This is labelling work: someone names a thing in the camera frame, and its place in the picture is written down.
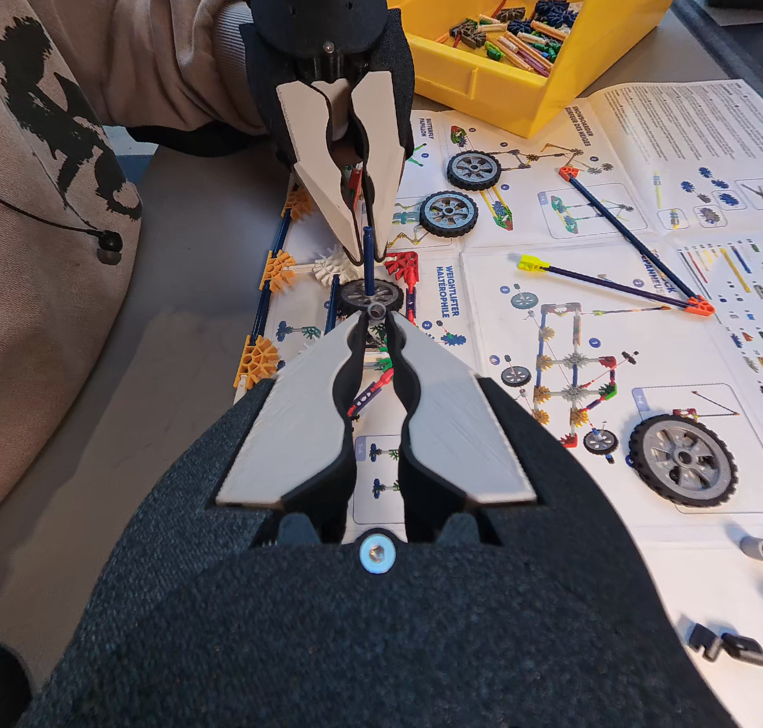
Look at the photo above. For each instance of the pile of colourful rods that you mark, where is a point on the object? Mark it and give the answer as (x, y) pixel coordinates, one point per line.
(513, 31)

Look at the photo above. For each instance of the grey desk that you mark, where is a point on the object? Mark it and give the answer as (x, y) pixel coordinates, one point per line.
(155, 382)

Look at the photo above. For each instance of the yellow plastic bin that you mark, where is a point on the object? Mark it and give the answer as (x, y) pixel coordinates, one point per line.
(620, 13)

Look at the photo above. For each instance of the printed instruction sheet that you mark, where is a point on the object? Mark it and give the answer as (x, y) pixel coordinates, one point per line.
(572, 359)

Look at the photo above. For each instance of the small black toy wheel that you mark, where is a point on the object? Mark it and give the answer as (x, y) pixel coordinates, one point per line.
(682, 460)
(355, 297)
(450, 213)
(473, 169)

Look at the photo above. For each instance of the colourful construction toy model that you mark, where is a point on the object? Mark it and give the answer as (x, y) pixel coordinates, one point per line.
(277, 273)

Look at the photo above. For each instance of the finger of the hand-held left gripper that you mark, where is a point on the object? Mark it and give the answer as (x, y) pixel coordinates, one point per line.
(384, 132)
(312, 144)

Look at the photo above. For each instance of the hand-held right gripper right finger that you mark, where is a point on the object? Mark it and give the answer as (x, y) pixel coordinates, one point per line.
(465, 442)

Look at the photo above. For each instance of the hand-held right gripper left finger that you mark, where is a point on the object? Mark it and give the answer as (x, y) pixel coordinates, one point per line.
(286, 442)

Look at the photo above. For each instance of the blue rod V-shaped assembly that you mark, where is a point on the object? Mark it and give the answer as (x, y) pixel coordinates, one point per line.
(620, 225)

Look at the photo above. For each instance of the small grey spacer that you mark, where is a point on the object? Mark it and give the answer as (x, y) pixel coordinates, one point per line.
(376, 308)
(754, 547)

